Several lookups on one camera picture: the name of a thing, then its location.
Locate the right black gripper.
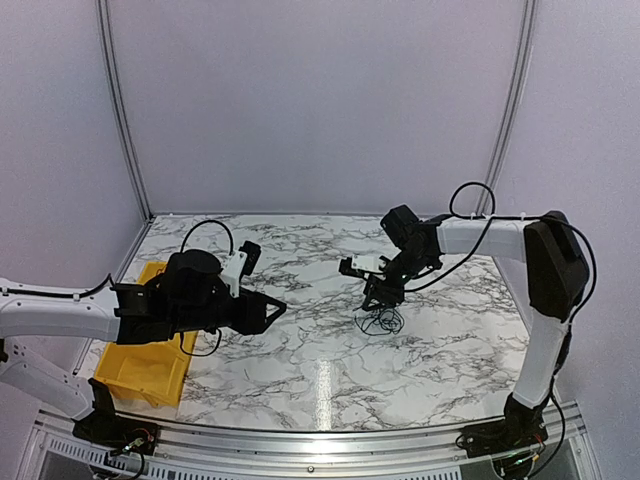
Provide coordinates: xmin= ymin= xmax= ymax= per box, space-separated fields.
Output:
xmin=362 ymin=248 xmax=434 ymax=312

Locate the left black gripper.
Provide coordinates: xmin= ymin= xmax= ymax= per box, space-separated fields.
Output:
xmin=171 ymin=287 xmax=287 ymax=337

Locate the black wire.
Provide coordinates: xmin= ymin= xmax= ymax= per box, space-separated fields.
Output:
xmin=352 ymin=305 xmax=404 ymax=337

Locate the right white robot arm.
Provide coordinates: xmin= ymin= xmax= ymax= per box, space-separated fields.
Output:
xmin=340 ymin=205 xmax=595 ymax=448

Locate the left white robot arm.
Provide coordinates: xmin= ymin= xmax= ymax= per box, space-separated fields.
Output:
xmin=1 ymin=249 xmax=287 ymax=445

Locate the yellow bin far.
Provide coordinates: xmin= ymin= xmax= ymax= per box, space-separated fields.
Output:
xmin=137 ymin=261 xmax=167 ymax=285

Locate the yellow bin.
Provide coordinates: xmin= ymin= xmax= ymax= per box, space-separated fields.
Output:
xmin=137 ymin=261 xmax=167 ymax=285
xmin=94 ymin=333 xmax=198 ymax=408

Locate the yellow bin near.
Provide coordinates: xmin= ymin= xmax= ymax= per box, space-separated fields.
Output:
xmin=94 ymin=333 xmax=198 ymax=408

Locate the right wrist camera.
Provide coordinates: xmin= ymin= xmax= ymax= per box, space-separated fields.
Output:
xmin=338 ymin=255 xmax=387 ymax=278

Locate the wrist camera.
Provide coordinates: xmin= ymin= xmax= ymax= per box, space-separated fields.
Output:
xmin=338 ymin=255 xmax=387 ymax=278
xmin=220 ymin=241 xmax=261 ymax=298

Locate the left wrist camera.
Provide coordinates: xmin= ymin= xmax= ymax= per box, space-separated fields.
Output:
xmin=220 ymin=241 xmax=261 ymax=298

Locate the front aluminium rail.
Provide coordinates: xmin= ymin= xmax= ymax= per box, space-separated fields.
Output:
xmin=29 ymin=399 xmax=586 ymax=480

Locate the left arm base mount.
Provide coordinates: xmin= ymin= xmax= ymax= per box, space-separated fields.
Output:
xmin=72 ymin=412 xmax=160 ymax=479

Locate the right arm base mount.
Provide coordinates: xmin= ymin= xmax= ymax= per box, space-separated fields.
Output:
xmin=455 ymin=420 xmax=548 ymax=479

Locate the right aluminium frame post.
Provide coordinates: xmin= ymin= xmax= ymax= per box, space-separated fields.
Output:
xmin=484 ymin=0 xmax=539 ymax=192

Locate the aluminium frame post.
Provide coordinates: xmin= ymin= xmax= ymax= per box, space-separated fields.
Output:
xmin=484 ymin=0 xmax=539 ymax=192
xmin=95 ymin=0 xmax=154 ymax=222

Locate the left aluminium frame post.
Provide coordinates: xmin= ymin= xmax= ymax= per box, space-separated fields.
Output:
xmin=95 ymin=0 xmax=154 ymax=222

